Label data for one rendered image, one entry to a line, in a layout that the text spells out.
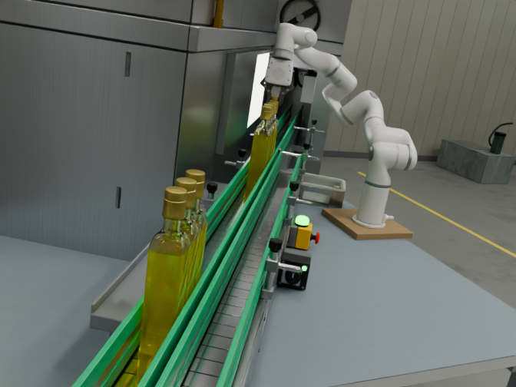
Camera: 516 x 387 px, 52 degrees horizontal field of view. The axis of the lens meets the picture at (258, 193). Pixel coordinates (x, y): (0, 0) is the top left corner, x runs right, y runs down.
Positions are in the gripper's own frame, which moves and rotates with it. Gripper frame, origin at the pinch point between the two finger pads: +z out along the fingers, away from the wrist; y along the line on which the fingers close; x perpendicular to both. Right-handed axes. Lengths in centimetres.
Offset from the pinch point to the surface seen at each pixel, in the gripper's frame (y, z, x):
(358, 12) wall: 38, -172, 427
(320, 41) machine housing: 11, -44, 78
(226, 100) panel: -13.2, 6.9, -27.4
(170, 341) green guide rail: 3, 54, -129
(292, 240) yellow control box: 17, 48, -33
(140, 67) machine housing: -27, 8, -76
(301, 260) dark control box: 21, 50, -61
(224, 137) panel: -12.4, 18.7, -24.3
